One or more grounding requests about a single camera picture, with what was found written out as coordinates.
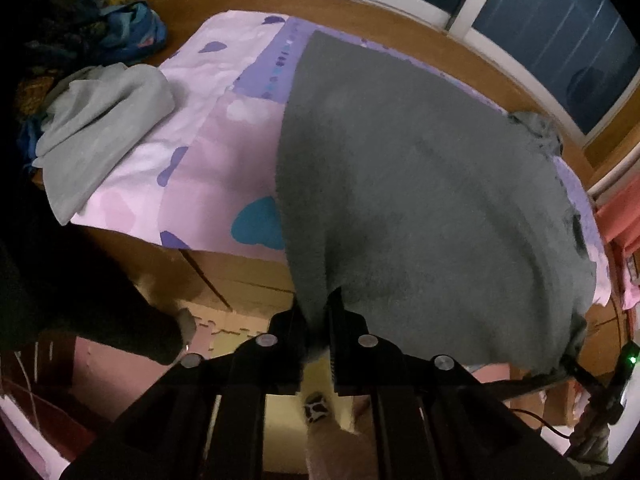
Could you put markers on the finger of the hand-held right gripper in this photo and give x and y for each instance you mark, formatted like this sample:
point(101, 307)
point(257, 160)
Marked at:
point(585, 375)

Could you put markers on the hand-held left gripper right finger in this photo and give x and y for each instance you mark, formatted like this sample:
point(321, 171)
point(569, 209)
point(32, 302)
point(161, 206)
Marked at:
point(345, 360)

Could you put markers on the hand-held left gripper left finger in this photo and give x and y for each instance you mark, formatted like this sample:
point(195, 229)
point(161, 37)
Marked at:
point(292, 355)

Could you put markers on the dark grey sweatshirt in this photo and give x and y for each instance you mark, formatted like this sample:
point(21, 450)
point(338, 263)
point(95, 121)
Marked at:
point(425, 185)

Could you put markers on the cow print slipper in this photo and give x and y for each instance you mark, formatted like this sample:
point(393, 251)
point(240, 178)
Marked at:
point(317, 407)

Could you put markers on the person's leg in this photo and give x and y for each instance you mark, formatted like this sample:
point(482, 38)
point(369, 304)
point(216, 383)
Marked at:
point(340, 452)

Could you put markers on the pink cloth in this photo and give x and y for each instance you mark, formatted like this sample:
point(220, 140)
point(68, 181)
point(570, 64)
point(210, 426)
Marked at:
point(622, 230)

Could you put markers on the foam puzzle floor mat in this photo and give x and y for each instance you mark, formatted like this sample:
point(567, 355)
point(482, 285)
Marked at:
point(100, 390)

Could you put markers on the dark cloth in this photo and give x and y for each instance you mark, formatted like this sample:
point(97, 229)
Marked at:
point(75, 285)

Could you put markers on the purple pink dotted bed sheet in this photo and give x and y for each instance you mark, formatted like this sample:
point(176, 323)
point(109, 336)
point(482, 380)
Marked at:
point(210, 125)

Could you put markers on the light grey garment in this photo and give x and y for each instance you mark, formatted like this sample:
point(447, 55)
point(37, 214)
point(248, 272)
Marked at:
point(100, 120)

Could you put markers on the blue patterned cloth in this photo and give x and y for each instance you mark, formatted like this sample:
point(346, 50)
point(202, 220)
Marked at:
point(132, 30)

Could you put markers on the wooden bed frame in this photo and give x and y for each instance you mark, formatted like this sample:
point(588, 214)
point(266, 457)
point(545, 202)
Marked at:
point(400, 30)

